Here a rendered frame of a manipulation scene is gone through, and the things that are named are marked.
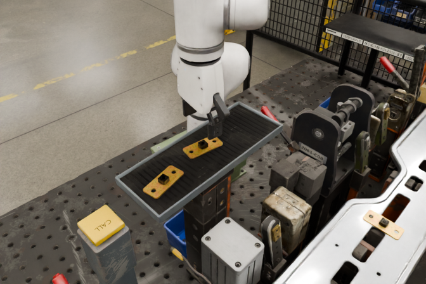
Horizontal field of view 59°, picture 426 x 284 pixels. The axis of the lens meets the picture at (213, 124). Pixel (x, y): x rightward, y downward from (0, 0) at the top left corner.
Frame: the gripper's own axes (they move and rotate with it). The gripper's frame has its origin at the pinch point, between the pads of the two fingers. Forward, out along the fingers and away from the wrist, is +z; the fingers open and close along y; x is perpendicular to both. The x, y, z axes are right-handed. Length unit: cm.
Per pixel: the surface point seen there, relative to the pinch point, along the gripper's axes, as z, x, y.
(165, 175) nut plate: 6.0, -11.2, 3.7
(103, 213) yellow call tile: 7.2, -24.4, 4.8
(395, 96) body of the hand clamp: 18, 69, 4
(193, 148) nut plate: 6.9, -1.9, -0.7
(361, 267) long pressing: 23.1, 16.0, 34.0
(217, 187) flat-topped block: 15.8, 0.5, 4.9
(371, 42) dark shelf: 21, 99, -27
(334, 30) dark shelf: 21, 95, -43
